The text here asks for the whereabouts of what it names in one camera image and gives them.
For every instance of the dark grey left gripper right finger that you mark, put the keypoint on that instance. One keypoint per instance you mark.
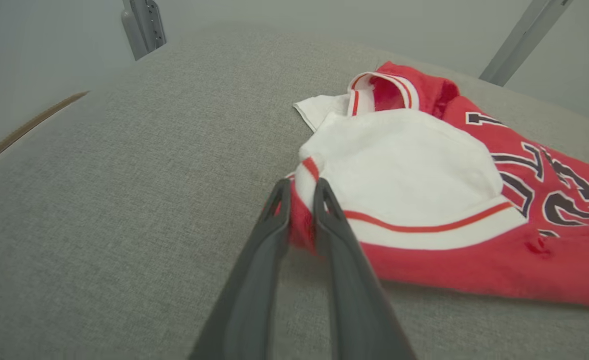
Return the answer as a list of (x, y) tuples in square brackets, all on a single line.
[(354, 290)]

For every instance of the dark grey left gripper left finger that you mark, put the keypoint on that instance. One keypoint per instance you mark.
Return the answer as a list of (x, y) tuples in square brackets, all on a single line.
[(254, 280)]

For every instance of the red basketball jersey white sleeves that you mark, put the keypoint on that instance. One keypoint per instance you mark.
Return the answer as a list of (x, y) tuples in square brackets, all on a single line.
[(414, 165)]

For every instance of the grey fabric sofa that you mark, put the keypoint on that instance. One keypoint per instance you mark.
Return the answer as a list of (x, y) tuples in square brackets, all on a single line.
[(124, 225)]

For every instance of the grey metal wheeled stand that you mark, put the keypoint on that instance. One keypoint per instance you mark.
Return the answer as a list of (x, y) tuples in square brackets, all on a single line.
[(142, 27)]

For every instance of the grey metal partition post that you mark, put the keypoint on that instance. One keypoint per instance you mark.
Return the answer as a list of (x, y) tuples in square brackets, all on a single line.
[(524, 42)]

